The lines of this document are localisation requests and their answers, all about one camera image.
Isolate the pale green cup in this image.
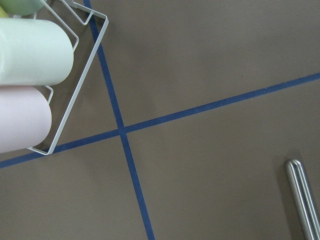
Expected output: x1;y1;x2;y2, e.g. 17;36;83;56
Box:
0;18;74;86

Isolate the white wire cup rack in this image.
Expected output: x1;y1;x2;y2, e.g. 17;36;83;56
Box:
25;0;109;156

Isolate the dark green cup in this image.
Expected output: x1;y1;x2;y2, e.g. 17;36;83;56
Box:
0;0;44;16

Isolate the pink cup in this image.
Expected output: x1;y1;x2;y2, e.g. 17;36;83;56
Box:
0;86;52;153

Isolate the steel muddler black tip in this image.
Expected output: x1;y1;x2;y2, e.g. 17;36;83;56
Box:
284;159;320;240

